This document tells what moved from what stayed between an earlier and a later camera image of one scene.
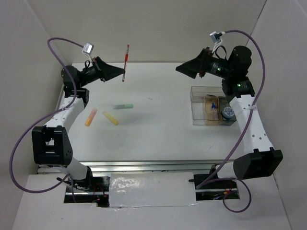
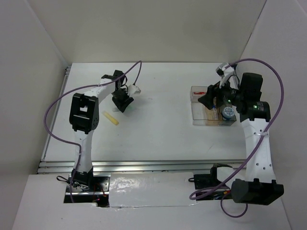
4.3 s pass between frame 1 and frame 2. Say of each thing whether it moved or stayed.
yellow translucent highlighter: stayed
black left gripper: moved
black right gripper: moved
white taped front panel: stayed
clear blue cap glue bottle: stayed
